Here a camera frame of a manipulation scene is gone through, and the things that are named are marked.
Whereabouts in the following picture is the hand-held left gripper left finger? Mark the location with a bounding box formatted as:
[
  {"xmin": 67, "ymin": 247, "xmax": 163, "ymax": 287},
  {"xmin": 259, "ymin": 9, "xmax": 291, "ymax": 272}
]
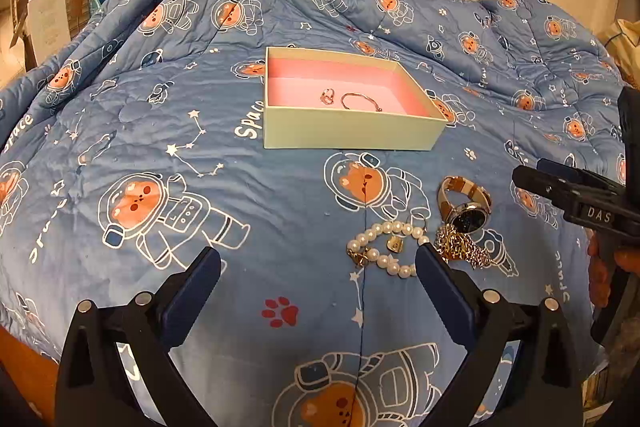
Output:
[{"xmin": 55, "ymin": 247, "xmax": 222, "ymax": 427}]

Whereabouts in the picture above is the blue box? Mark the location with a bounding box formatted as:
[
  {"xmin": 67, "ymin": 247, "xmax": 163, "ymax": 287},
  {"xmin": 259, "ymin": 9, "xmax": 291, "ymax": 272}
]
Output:
[{"xmin": 87, "ymin": 0, "xmax": 110, "ymax": 24}]

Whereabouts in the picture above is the pale green box pink inside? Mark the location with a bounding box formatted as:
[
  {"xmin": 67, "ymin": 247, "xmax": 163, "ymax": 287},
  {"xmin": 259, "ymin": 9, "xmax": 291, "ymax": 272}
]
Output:
[{"xmin": 262, "ymin": 46, "xmax": 449, "ymax": 152}]

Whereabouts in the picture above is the gold chain necklace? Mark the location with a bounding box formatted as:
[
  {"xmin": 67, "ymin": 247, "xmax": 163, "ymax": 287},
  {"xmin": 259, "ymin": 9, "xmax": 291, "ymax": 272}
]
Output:
[{"xmin": 435, "ymin": 224, "xmax": 494, "ymax": 271}]

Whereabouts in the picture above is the brown strap wristwatch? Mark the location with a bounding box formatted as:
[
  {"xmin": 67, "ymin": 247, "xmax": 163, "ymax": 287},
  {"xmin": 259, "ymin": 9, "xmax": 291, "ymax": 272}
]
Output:
[{"xmin": 436, "ymin": 176, "xmax": 493, "ymax": 236}]

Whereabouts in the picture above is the wooden bed frame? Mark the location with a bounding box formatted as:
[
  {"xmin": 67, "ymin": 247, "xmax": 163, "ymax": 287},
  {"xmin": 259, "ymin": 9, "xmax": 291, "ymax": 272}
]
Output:
[{"xmin": 0, "ymin": 324, "xmax": 62, "ymax": 410}]

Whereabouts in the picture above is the person's right hand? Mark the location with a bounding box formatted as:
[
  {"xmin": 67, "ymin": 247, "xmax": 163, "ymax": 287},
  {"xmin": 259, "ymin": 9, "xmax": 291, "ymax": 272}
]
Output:
[{"xmin": 587, "ymin": 232, "xmax": 640, "ymax": 308}]

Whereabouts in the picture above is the thin hoop bangle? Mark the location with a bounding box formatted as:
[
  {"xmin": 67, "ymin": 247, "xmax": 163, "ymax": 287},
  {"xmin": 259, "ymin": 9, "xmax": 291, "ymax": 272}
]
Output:
[{"xmin": 340, "ymin": 92, "xmax": 384, "ymax": 113}]

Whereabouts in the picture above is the blue astronaut bear blanket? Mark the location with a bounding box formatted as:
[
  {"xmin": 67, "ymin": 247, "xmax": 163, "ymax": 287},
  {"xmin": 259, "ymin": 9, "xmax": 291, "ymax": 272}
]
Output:
[{"xmin": 0, "ymin": 0, "xmax": 632, "ymax": 427}]

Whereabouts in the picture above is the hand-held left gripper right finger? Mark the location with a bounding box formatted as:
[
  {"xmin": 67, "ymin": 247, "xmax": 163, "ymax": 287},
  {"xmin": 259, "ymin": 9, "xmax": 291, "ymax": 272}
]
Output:
[{"xmin": 415, "ymin": 241, "xmax": 583, "ymax": 427}]

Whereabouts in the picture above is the pearl bracelet with gold charm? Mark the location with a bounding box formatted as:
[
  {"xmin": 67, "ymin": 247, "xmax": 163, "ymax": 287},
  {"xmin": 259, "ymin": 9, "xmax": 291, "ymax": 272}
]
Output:
[{"xmin": 346, "ymin": 213, "xmax": 432, "ymax": 279}]

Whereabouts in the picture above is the cream plastic bag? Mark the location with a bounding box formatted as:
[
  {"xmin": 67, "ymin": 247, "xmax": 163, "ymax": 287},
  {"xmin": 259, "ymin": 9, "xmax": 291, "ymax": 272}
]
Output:
[{"xmin": 597, "ymin": 19, "xmax": 640, "ymax": 80}]

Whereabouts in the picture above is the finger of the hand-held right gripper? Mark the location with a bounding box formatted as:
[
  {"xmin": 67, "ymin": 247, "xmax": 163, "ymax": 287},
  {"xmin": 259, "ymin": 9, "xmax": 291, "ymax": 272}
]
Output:
[
  {"xmin": 512, "ymin": 166, "xmax": 622, "ymax": 221},
  {"xmin": 537, "ymin": 159, "xmax": 617, "ymax": 188}
]

